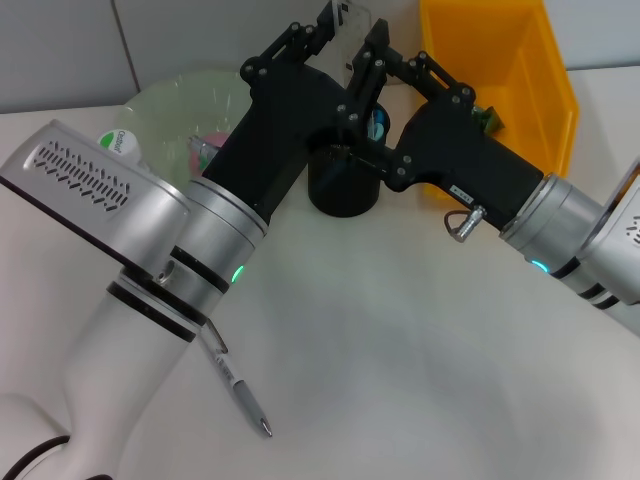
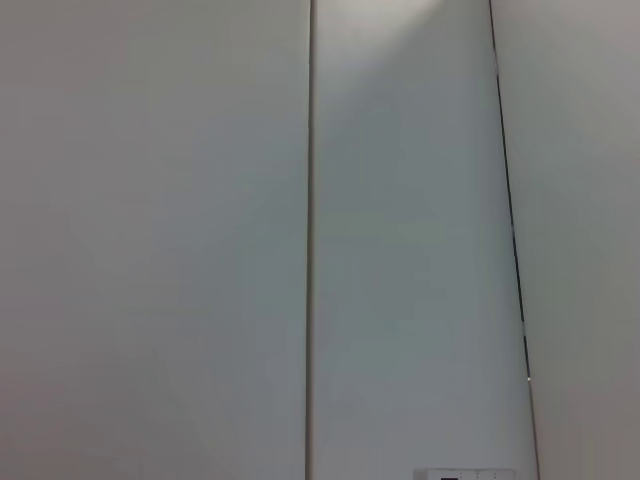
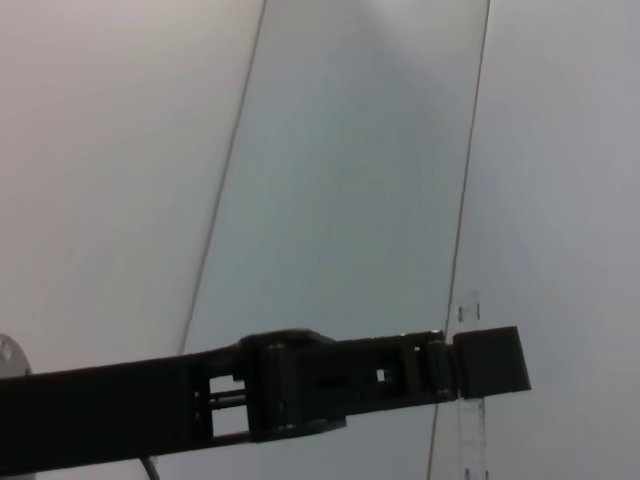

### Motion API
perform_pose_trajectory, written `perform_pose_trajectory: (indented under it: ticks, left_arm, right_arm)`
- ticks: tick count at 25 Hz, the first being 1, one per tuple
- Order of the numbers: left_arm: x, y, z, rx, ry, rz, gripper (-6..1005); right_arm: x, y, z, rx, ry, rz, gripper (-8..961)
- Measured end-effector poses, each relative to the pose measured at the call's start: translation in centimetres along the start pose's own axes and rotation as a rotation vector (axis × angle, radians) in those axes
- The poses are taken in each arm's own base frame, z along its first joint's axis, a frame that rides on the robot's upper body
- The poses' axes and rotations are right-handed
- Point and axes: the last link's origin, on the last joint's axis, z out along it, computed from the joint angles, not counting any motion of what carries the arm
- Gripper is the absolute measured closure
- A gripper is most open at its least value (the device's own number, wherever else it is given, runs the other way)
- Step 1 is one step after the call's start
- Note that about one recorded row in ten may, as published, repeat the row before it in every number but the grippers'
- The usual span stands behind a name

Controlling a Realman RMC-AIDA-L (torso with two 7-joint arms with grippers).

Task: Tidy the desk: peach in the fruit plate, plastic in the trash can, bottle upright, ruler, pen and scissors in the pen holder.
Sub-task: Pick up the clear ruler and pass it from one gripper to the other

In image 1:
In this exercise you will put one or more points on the green plastic wrapper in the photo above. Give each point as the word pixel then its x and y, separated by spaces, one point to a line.
pixel 492 120

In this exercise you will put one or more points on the pale green glass fruit bowl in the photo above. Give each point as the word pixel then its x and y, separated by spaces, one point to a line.
pixel 170 115

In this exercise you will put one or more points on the yellow plastic bin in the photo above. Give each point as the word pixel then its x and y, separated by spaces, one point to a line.
pixel 525 50

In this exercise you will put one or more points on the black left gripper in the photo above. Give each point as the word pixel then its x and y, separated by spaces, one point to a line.
pixel 280 130

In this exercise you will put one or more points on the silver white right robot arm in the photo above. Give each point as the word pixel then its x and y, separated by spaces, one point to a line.
pixel 555 220

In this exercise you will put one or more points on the grey clear ballpoint pen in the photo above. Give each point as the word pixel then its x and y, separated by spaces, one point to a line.
pixel 245 395

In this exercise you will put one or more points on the pink peach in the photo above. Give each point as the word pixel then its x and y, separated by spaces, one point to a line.
pixel 217 140

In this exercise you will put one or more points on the transparent plastic ruler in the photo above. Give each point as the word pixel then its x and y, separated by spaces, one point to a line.
pixel 352 30

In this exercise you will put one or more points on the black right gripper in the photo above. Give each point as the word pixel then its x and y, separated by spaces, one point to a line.
pixel 460 150

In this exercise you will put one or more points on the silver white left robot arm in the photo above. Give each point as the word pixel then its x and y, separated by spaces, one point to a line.
pixel 100 375

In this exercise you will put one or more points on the black mesh pen holder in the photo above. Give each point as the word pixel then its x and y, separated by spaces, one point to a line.
pixel 340 195

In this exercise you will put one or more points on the blue scissors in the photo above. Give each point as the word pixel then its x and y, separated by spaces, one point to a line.
pixel 380 131

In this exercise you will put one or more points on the clear green-label water bottle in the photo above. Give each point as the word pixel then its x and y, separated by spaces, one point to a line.
pixel 120 142

